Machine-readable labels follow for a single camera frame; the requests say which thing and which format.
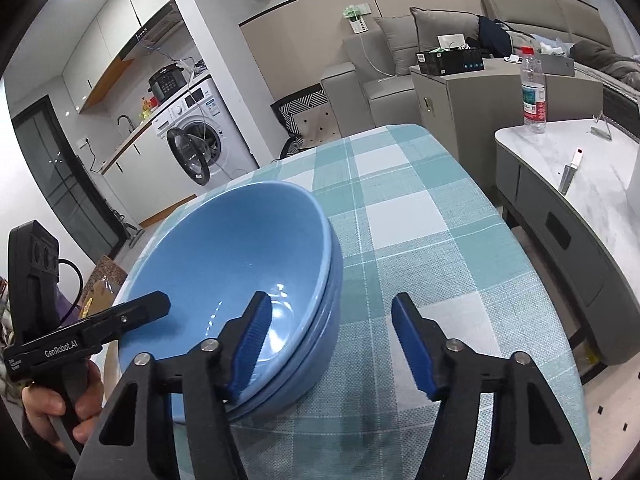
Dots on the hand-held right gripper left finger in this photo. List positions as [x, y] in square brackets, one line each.
[252, 342]

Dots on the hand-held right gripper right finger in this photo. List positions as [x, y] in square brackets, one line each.
[412, 345]

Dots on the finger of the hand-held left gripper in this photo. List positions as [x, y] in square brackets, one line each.
[135, 307]

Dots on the light blue ribbed bowl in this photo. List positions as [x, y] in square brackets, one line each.
[315, 360]

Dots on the person's left hand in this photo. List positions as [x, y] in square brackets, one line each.
[94, 390]

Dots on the brown cardboard box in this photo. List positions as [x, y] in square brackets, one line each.
[105, 285]

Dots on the teal checked tablecloth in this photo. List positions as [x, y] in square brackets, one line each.
[425, 240]

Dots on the white kitchen counter cabinet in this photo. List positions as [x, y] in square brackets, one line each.
[150, 180]

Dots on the dark glass door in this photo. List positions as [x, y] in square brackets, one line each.
[60, 180]

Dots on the kitchen faucet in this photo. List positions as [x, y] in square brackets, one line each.
[125, 122]

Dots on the white marble coffee table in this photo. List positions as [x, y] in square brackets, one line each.
[575, 240]

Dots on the yellow oil bottle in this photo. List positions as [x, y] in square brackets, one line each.
[146, 109]

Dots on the white washing machine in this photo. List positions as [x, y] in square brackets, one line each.
[225, 130]

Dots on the black pressure cooker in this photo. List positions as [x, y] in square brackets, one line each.
[167, 85]

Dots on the black white patterned cushion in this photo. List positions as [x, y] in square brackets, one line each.
[310, 120]

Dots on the grey side cabinet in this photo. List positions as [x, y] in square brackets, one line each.
[475, 110]

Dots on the grey sofa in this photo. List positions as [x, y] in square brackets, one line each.
[350, 100]

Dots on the steel range hood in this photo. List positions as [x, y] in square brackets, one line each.
[150, 40]

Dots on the clear water bottle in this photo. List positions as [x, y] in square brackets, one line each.
[533, 95]

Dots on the white upper kitchen cabinets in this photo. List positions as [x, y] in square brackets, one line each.
[115, 25]

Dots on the black box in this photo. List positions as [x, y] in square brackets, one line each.
[450, 62]

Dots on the clear acrylic stand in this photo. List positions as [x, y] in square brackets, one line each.
[602, 127]

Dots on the grey cushion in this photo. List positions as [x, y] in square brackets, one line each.
[445, 25]
[400, 45]

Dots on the small white box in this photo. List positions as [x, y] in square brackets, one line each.
[451, 41]

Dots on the dark jacket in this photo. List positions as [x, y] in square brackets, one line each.
[495, 35]

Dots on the wall socket with green plug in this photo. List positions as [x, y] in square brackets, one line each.
[357, 17]

